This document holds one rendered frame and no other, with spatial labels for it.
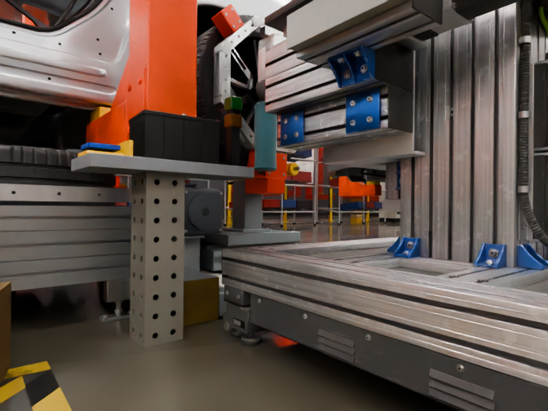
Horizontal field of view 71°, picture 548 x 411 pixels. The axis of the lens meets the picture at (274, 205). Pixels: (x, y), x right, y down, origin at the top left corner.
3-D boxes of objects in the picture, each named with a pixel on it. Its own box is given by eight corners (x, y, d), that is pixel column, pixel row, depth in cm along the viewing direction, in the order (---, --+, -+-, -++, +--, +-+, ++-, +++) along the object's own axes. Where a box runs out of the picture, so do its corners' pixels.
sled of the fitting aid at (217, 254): (259, 254, 206) (260, 236, 206) (307, 262, 178) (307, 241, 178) (172, 262, 174) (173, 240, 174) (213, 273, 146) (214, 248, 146)
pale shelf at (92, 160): (222, 180, 120) (222, 170, 120) (254, 178, 107) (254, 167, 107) (70, 171, 93) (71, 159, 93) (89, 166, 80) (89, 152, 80)
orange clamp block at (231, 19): (234, 31, 158) (221, 10, 154) (245, 24, 152) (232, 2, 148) (223, 39, 155) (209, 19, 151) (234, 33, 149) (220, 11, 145)
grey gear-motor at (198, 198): (177, 261, 177) (178, 186, 177) (226, 274, 145) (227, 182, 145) (138, 265, 166) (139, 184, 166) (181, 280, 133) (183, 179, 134)
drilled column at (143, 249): (166, 329, 105) (168, 176, 105) (183, 338, 97) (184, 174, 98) (130, 336, 99) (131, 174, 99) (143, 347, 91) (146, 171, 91)
